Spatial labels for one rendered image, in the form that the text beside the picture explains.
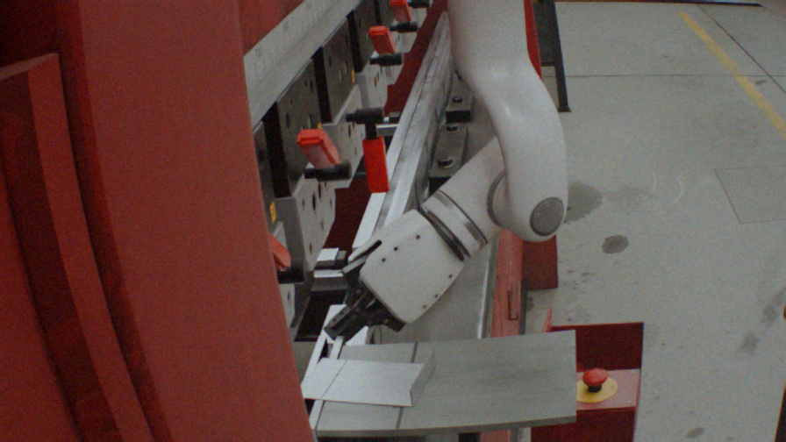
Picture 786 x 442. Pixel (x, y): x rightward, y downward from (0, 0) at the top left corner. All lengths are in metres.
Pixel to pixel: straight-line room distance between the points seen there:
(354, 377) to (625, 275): 2.45
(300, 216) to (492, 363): 0.30
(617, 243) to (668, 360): 0.89
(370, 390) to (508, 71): 0.37
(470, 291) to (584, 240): 2.25
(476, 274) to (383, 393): 0.55
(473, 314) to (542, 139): 0.42
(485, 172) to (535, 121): 0.11
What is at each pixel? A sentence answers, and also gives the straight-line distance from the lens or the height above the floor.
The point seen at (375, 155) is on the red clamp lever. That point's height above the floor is 1.20.
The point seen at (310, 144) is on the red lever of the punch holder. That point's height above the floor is 1.31.
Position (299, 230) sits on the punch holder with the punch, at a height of 1.22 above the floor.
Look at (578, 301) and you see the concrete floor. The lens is 3.35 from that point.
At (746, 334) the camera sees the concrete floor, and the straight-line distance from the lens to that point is 3.10.
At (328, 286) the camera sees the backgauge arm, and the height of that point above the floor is 0.84.
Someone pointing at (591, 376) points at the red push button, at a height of 0.81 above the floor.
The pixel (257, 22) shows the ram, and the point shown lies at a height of 1.42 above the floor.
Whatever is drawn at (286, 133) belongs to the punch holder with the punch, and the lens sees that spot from 0.89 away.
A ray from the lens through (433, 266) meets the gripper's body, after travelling 1.20.
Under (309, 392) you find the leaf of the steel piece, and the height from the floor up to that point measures 1.00.
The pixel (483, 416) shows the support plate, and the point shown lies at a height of 1.00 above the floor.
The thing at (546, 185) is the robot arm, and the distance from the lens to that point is 1.13.
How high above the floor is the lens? 1.57
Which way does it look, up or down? 22 degrees down
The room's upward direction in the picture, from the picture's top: 8 degrees counter-clockwise
